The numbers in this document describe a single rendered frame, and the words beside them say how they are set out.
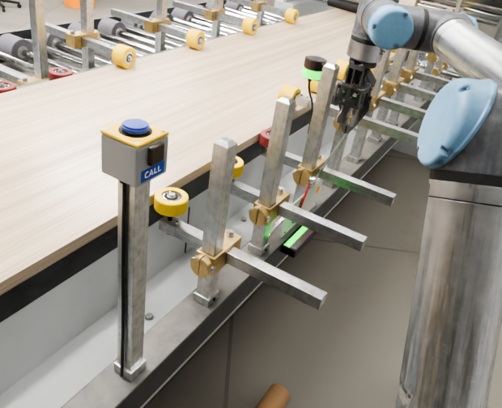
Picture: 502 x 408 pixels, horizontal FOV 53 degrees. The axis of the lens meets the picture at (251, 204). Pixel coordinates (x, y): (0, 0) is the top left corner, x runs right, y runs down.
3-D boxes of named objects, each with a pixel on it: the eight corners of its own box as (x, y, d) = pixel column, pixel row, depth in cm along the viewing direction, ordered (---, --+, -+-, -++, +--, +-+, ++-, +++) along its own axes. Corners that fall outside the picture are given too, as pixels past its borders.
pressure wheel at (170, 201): (181, 223, 128) (185, 184, 121) (188, 242, 121) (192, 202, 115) (150, 224, 125) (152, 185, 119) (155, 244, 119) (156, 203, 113)
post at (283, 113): (264, 259, 141) (296, 98, 116) (257, 265, 139) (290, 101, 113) (253, 253, 142) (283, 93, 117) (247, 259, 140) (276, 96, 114)
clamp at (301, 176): (324, 172, 157) (328, 158, 155) (306, 189, 147) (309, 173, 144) (308, 166, 159) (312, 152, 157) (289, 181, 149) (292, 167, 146)
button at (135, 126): (155, 134, 73) (155, 124, 72) (136, 142, 70) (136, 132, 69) (134, 125, 75) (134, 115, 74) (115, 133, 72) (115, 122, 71)
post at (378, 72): (358, 163, 197) (394, 40, 172) (355, 166, 194) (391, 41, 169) (350, 159, 198) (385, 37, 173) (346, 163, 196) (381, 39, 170)
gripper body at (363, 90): (331, 104, 132) (342, 58, 126) (343, 95, 139) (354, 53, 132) (358, 112, 129) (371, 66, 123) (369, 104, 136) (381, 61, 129)
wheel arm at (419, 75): (468, 92, 216) (471, 86, 215) (467, 94, 214) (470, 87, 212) (389, 69, 230) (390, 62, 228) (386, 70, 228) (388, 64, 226)
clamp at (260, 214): (289, 209, 139) (292, 193, 136) (265, 230, 128) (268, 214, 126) (270, 200, 141) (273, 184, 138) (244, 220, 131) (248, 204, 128)
